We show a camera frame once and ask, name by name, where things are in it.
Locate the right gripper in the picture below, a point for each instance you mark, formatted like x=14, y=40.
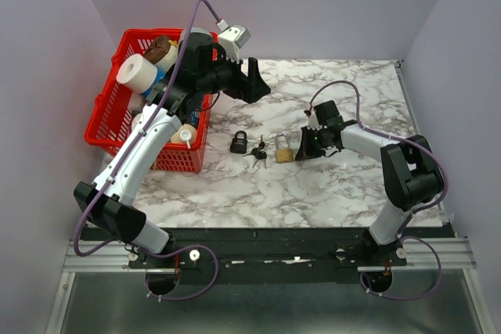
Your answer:
x=305, y=151

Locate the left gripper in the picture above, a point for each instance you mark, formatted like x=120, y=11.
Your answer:
x=252, y=87

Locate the brass padlock with keys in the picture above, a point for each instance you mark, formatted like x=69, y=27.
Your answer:
x=284, y=153

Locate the black key bunch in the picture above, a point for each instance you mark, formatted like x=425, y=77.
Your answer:
x=259, y=153

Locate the black padlock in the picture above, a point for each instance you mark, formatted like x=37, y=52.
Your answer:
x=239, y=143

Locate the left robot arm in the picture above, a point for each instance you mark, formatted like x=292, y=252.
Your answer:
x=173, y=76

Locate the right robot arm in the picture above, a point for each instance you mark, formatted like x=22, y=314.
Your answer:
x=412, y=177

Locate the cream squeeze bottle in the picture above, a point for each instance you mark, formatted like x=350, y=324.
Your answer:
x=186, y=136

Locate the brown chocolate wrapped item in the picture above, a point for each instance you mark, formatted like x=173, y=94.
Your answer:
x=159, y=48

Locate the white toilet paper roll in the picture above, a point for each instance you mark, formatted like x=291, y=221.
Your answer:
x=137, y=74

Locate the red plastic basket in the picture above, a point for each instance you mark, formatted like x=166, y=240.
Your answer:
x=111, y=118

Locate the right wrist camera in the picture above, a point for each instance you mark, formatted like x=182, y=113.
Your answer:
x=313, y=123

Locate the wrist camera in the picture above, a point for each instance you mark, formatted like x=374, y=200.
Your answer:
x=313, y=123
x=232, y=39

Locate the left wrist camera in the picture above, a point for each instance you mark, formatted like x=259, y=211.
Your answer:
x=232, y=39

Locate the black mounting rail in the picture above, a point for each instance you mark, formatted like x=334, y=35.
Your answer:
x=270, y=255

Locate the metal table frame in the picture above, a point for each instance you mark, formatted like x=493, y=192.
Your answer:
x=436, y=291

